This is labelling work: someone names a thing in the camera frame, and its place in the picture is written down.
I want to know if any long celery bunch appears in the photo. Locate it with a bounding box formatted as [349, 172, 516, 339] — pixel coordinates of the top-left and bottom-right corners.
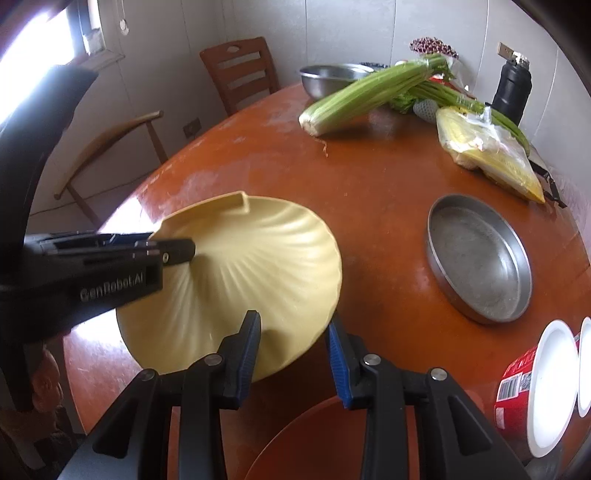
[298, 53, 452, 137]

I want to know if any white red noodle bowl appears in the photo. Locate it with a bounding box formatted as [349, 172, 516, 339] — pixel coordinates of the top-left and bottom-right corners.
[494, 320, 579, 458]

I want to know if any white foam fruit net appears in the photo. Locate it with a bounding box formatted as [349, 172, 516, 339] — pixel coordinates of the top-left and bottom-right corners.
[412, 99, 439, 124]

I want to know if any red white patterned bag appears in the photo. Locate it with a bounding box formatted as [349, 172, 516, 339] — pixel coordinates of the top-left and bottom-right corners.
[409, 36, 459, 59]

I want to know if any steel round pan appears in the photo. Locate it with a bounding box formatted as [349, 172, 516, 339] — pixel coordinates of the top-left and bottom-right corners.
[426, 194, 533, 324]

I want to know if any yellow shell-shaped plate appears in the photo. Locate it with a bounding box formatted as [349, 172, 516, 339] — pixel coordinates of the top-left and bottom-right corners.
[116, 191, 342, 380]

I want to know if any steel mixing bowl far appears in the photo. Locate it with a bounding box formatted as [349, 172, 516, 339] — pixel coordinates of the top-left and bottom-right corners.
[300, 63, 375, 100]

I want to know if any light wooden curved chair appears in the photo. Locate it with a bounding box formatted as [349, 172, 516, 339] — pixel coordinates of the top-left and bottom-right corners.
[53, 109, 170, 227]

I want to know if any wall power socket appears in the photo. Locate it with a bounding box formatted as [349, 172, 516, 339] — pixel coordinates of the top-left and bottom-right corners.
[182, 118, 201, 140]

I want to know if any brown wooden slat chair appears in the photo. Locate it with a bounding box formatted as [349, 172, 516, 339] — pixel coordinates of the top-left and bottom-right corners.
[199, 36, 280, 116]

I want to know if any yellow noodles plastic bag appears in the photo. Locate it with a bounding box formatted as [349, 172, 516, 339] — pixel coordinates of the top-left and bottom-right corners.
[436, 106, 545, 204]

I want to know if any orange plastic plate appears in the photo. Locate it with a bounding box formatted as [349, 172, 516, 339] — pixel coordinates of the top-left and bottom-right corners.
[244, 395, 422, 480]

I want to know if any black thermos flask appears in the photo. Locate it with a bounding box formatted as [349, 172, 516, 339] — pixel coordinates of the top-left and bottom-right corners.
[492, 42, 532, 125]

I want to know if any black folding clamp tool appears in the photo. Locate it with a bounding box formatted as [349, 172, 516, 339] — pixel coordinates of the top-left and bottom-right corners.
[529, 158, 567, 209]

